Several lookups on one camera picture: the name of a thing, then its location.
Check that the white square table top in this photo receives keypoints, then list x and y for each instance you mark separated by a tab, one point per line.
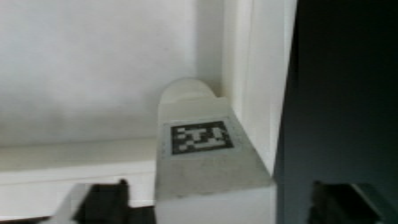
92	52

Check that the white table leg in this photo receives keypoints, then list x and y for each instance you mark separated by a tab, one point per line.
213	185

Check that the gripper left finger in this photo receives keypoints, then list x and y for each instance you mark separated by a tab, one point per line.
96	206

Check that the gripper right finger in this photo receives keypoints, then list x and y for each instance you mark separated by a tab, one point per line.
348	203

